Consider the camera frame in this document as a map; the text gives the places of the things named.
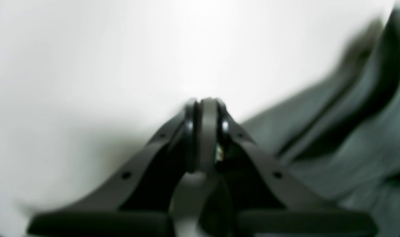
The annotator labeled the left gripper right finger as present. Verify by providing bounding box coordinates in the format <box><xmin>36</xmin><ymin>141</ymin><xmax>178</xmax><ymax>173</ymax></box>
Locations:
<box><xmin>216</xmin><ymin>99</ymin><xmax>378</xmax><ymax>237</ymax></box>

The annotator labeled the grey T-shirt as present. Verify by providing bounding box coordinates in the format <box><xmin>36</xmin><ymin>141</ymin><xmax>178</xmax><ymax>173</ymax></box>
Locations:
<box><xmin>243</xmin><ymin>7</ymin><xmax>400</xmax><ymax>237</ymax></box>

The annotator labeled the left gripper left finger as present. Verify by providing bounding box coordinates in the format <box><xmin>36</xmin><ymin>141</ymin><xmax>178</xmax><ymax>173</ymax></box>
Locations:
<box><xmin>27</xmin><ymin>99</ymin><xmax>198</xmax><ymax>237</ymax></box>

